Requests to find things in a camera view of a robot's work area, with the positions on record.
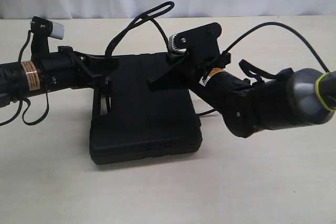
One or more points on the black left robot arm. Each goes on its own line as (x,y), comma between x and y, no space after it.
(21,79)

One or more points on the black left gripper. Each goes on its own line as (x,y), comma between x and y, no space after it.
(58,71)

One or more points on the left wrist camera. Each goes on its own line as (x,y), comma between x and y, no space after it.
(42,30)

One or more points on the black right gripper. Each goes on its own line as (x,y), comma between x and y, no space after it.
(202,71)

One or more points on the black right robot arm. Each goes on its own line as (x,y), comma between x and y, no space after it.
(262,101)

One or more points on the black plastic case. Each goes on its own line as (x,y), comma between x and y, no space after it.
(143,123)

